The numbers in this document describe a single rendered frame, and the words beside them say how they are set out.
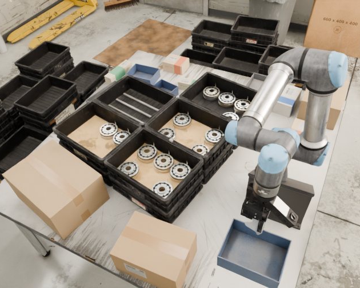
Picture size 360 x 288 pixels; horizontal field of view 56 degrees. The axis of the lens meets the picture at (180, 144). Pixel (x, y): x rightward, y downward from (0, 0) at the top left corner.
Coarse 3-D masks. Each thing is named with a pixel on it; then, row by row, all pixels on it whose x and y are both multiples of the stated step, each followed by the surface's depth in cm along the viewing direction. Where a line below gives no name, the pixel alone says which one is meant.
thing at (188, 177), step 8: (144, 128) 178; (160, 136) 173; (176, 144) 169; (104, 160) 164; (200, 160) 162; (112, 168) 161; (128, 176) 157; (192, 176) 157; (136, 184) 154; (184, 184) 154; (176, 192) 150; (160, 200) 148; (168, 200) 147
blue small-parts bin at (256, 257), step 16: (240, 224) 116; (224, 240) 110; (240, 240) 117; (256, 240) 116; (272, 240) 114; (288, 240) 109; (224, 256) 113; (240, 256) 113; (256, 256) 113; (272, 256) 112; (240, 272) 107; (256, 272) 103; (272, 272) 109
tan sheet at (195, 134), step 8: (192, 120) 195; (176, 128) 191; (192, 128) 190; (200, 128) 190; (208, 128) 190; (176, 136) 187; (184, 136) 186; (192, 136) 186; (200, 136) 186; (184, 144) 182; (192, 144) 182
